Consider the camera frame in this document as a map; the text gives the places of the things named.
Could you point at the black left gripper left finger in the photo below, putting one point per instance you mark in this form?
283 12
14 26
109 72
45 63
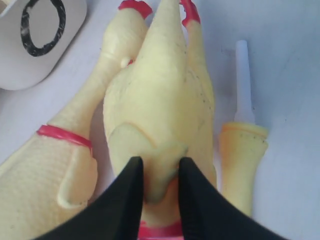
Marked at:
115 215

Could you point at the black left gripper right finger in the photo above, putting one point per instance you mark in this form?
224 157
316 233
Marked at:
206 215

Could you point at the detached rubber chicken head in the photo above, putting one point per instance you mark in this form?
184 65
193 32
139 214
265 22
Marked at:
241 148

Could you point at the headless rubber chicken body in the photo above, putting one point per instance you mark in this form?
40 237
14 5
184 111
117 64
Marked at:
161 108

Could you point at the white plastic squeaker tube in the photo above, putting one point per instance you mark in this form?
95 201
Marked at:
244 111

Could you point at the cream bin marked O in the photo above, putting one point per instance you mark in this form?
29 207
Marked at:
34 34

